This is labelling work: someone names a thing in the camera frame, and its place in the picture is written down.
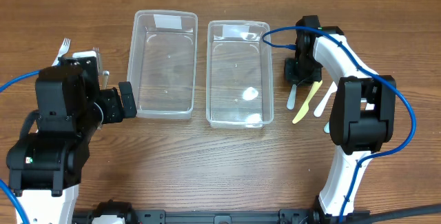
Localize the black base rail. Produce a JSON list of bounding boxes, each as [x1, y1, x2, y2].
[[72, 199, 371, 224]]

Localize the right blue cable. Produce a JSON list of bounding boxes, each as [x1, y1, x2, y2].
[[261, 26, 417, 223]]

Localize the upright metal fork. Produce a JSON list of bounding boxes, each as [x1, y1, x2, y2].
[[92, 47, 103, 75]]

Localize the clear plastic container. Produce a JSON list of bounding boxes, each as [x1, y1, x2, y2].
[[127, 10, 198, 119], [206, 20, 274, 129]]

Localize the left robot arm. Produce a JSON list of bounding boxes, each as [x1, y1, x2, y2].
[[1, 51, 137, 223]]

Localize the black corrugated hose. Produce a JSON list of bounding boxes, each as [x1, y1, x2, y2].
[[358, 203, 441, 224]]

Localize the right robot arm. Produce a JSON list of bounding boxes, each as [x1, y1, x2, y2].
[[285, 15, 396, 218]]

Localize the right clear plastic container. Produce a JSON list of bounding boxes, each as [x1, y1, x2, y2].
[[206, 20, 274, 129]]

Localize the left blue cable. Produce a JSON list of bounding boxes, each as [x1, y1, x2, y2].
[[0, 69, 42, 224]]

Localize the thick handled metal fork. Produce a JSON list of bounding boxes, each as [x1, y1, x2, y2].
[[101, 70, 110, 90]]

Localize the yellow plastic knife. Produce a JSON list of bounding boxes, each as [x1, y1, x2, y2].
[[292, 81, 322, 124]]

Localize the left clear plastic container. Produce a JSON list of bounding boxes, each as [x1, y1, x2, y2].
[[127, 10, 198, 119]]

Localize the light blue plastic fork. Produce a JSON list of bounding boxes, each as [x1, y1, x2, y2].
[[52, 38, 71, 66]]

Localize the light blue plastic knife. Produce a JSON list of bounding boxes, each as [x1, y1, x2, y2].
[[286, 84, 297, 110]]

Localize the white plastic knife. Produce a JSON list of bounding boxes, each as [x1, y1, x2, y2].
[[314, 82, 337, 118]]

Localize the blue cable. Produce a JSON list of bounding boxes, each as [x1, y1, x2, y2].
[[0, 69, 42, 224], [261, 26, 417, 223]]

